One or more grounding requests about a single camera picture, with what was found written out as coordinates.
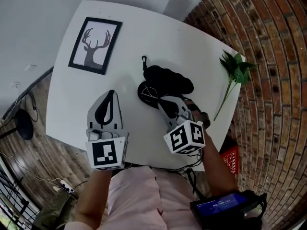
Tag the black floor fan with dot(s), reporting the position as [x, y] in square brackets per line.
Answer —
[24, 124]

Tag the green artificial leaf sprig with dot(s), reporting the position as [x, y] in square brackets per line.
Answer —
[236, 68]

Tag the black device with blue screen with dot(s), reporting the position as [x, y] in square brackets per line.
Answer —
[216, 207]

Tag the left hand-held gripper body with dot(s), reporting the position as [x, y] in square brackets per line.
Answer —
[105, 152]

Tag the person's right hand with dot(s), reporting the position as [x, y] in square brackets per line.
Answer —
[201, 117]

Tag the person's left forearm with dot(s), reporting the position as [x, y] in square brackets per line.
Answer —
[92, 200]

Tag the black glasses case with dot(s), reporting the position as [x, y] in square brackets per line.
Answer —
[168, 78]

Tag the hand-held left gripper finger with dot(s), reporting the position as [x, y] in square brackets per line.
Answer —
[92, 118]
[117, 121]

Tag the white wall socket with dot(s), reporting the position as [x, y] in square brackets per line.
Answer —
[30, 67]
[16, 84]

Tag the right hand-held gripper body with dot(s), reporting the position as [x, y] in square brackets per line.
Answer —
[185, 138]

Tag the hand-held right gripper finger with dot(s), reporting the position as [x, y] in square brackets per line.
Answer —
[182, 106]
[168, 120]

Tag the black framed deer picture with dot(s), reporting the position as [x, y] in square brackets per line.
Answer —
[94, 45]

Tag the black metal rack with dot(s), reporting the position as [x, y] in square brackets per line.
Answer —
[14, 205]

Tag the olive green bag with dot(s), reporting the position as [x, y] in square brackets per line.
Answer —
[55, 208]

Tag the person's right forearm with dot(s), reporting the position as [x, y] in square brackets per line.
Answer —
[219, 169]

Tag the red fire equipment box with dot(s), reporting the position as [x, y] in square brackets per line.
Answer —
[230, 159]

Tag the white table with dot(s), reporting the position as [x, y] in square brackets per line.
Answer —
[148, 32]

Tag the person's pink clothing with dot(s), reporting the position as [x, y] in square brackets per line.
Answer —
[139, 200]

